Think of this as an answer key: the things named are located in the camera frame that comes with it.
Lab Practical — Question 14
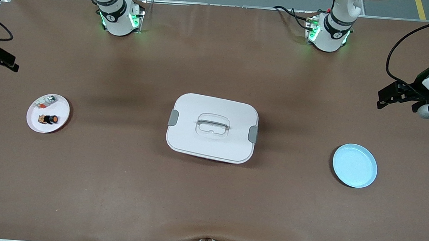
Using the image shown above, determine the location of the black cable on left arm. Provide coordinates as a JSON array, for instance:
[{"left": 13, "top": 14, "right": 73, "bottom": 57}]
[{"left": 383, "top": 4, "right": 429, "bottom": 93}]

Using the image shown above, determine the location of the black cable at arm base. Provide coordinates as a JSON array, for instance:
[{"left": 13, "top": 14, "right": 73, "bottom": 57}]
[{"left": 272, "top": 5, "right": 311, "bottom": 31}]

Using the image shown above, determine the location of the white switch with silver cap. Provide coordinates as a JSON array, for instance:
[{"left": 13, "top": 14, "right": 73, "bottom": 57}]
[{"left": 33, "top": 94, "right": 58, "bottom": 111}]

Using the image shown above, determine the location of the orange capped black switch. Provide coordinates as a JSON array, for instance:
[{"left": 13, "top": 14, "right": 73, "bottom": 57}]
[{"left": 38, "top": 113, "right": 59, "bottom": 126}]

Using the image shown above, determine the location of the pink round plate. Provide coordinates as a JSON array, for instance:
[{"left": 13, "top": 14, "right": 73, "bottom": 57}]
[{"left": 25, "top": 92, "right": 72, "bottom": 136}]

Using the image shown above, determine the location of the white lidded storage box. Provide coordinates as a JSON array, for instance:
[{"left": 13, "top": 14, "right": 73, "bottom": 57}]
[{"left": 164, "top": 91, "right": 261, "bottom": 166}]

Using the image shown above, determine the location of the light blue round plate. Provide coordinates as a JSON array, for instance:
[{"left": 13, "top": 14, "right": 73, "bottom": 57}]
[{"left": 330, "top": 142, "right": 380, "bottom": 190}]

